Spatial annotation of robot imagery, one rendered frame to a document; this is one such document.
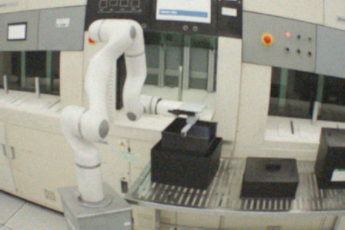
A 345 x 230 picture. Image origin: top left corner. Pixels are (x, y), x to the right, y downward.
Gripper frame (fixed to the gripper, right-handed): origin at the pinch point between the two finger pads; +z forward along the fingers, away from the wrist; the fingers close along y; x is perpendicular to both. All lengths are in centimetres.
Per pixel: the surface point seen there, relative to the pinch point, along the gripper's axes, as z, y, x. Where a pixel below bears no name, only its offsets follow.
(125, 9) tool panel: -46, -24, 43
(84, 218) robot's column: -28, 59, -36
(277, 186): 48, 16, -26
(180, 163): 0.1, 13.7, -20.2
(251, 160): 30.4, -5.5, -23.0
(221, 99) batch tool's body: 8.2, -24.7, -0.3
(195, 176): 7.2, 13.8, -25.9
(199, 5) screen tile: -6, -28, 47
